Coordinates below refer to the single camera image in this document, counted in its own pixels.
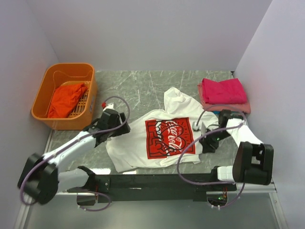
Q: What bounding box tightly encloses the white printed t-shirt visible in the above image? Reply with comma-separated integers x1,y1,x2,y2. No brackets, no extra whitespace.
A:
106,87,218,172

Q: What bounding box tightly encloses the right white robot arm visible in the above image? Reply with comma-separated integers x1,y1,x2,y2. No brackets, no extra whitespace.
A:
199,109,274,186

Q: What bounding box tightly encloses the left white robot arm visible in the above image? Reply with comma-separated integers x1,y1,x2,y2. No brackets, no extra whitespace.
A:
17,108,130,205

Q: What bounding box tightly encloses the orange plastic laundry basket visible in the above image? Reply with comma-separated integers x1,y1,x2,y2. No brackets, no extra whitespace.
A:
31,62,98,130

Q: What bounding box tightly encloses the orange t-shirt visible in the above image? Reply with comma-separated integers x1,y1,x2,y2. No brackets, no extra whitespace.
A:
48,83,88,118

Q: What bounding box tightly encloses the folded salmon t-shirt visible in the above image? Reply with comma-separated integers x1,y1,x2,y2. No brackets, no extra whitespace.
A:
197,83,251,114

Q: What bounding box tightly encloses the folded magenta t-shirt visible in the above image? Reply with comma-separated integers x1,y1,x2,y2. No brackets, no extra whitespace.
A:
202,78,247,104

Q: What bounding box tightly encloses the black base crossbar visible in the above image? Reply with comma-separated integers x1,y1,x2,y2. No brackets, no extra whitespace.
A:
81,174,237,202

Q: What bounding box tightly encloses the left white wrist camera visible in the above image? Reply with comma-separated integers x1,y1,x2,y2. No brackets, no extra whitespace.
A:
101,102,116,111

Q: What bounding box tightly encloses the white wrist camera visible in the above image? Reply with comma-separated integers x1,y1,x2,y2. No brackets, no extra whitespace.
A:
101,102,116,111
192,121,207,135

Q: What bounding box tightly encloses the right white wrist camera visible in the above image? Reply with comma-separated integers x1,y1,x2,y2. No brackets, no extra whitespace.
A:
192,121,207,135

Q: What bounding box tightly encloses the aluminium frame rail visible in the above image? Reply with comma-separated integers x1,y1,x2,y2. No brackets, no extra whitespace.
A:
13,128,288,229

